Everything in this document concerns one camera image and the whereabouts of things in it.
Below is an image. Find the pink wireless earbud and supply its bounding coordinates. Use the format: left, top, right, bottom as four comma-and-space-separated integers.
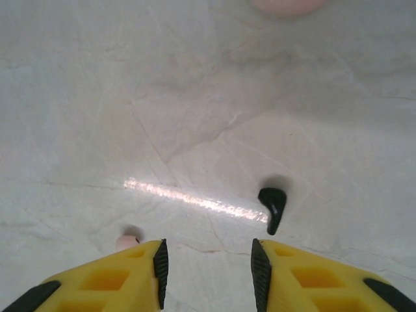
116, 233, 141, 253

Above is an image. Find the small pink ball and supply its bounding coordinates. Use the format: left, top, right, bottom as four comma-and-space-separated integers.
252, 0, 328, 18

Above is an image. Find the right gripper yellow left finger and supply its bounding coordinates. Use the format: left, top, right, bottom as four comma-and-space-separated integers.
0, 239, 170, 312

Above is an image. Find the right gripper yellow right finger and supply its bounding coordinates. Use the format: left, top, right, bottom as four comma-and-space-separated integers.
250, 238, 416, 312

